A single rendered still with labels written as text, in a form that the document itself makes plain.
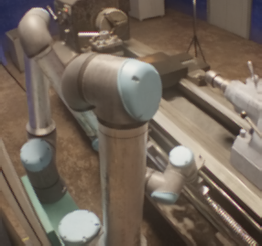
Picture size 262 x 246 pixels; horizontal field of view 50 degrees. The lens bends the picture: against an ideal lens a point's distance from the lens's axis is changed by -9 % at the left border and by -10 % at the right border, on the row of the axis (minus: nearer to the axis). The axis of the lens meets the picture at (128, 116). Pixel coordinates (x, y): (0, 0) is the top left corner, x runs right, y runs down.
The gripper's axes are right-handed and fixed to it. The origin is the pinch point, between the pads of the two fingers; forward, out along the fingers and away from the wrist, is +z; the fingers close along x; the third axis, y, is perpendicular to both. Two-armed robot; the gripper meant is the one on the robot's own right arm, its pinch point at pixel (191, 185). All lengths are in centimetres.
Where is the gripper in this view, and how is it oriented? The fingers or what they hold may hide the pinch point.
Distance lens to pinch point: 141.8
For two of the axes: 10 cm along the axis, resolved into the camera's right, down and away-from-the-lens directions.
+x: 6.6, 4.8, -5.8
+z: 3.1, 5.3, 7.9
